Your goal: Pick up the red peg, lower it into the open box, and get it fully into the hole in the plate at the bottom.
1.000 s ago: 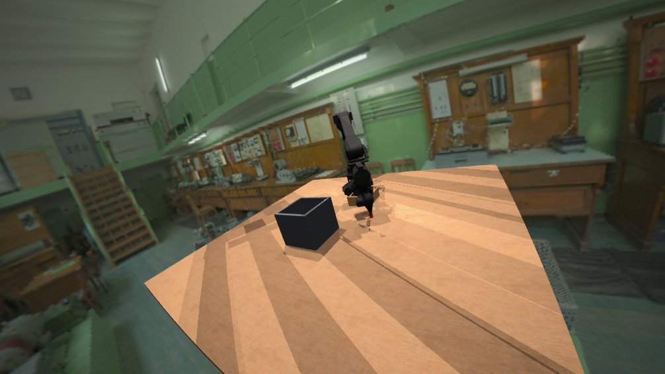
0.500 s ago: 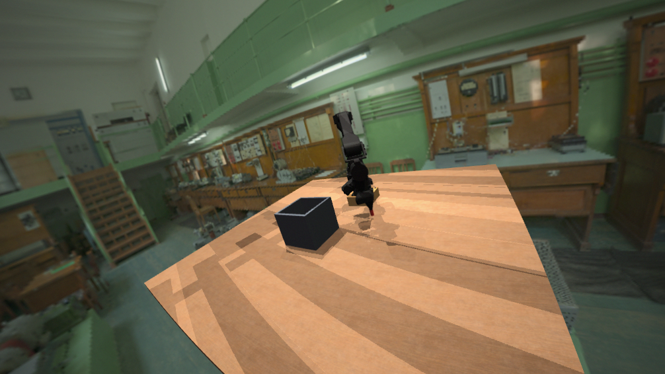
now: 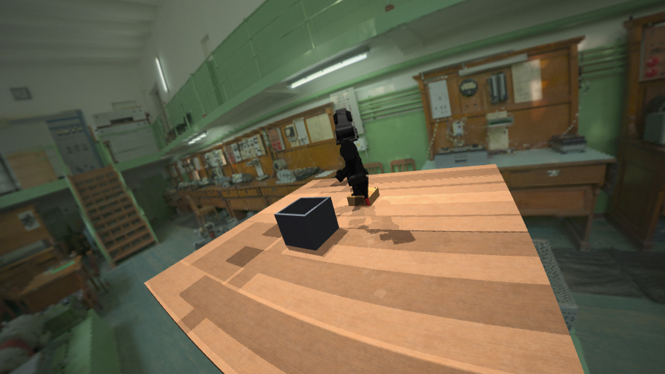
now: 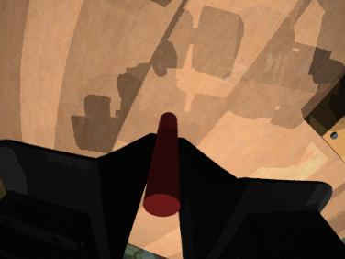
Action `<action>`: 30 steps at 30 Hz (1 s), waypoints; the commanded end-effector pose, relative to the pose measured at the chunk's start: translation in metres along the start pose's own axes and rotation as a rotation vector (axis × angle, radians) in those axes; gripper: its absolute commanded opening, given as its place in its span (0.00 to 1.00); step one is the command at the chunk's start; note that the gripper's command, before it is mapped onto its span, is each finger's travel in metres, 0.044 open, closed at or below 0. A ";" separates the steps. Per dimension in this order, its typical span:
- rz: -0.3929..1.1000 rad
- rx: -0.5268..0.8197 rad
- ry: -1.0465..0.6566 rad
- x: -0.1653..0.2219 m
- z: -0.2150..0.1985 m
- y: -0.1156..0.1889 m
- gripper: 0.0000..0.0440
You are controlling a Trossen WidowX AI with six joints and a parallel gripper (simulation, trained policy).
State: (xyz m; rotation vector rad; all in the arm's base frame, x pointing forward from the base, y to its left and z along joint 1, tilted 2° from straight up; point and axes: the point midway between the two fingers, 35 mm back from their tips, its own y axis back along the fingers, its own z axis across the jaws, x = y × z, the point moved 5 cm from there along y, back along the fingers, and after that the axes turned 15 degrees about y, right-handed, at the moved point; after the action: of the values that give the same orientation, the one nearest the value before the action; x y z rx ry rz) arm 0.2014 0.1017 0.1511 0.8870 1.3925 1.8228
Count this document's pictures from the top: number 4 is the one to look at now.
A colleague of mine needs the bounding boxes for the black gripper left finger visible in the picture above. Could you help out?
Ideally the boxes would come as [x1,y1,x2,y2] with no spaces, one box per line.
[0,133,157,259]

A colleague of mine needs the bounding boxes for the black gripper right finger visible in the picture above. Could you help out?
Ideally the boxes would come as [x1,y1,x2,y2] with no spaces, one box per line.
[179,138,333,259]

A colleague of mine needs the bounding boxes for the red peg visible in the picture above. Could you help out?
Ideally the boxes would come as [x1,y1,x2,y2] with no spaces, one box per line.
[143,112,180,217]

